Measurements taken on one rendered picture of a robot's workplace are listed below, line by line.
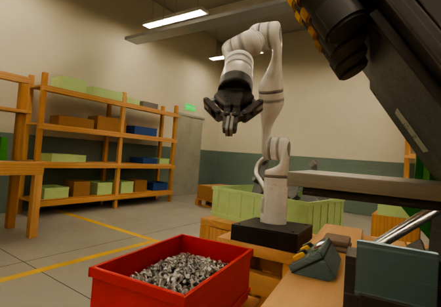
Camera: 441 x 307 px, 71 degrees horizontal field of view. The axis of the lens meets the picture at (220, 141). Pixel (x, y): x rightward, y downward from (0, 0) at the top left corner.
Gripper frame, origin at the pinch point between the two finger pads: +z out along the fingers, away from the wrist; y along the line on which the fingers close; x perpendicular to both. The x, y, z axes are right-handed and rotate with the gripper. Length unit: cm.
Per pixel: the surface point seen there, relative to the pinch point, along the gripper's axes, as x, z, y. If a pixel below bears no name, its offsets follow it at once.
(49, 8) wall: 146, -450, -359
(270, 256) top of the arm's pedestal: 60, -4, 11
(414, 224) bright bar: 1.6, 17.5, 28.2
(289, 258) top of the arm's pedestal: 57, -3, 17
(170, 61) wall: 343, -623, -223
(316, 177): -7.3, 17.4, 13.3
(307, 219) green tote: 84, -35, 29
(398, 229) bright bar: 3.1, 17.8, 26.4
